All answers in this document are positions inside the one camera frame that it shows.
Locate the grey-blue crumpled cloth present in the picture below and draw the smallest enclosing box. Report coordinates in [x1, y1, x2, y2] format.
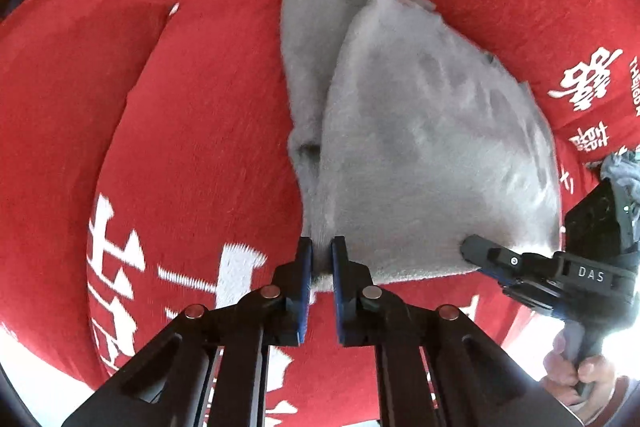
[597, 150, 640, 208]

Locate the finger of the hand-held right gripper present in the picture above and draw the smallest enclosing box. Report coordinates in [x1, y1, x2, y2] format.
[459, 234, 530, 296]

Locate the person's right forearm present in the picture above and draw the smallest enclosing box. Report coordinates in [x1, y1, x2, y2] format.
[597, 376, 637, 427]

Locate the grey knit sweater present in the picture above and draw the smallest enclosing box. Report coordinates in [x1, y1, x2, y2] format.
[277, 0, 563, 295]

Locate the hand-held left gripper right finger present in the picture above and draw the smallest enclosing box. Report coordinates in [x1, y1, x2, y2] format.
[330, 235, 586, 427]

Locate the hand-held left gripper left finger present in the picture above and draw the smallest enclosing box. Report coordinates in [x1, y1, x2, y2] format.
[60, 236, 315, 427]

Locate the person's right hand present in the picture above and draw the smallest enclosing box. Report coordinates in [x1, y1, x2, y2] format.
[542, 331, 618, 407]

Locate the red printed sofa cover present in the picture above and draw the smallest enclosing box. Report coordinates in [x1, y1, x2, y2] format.
[0, 0, 640, 427]

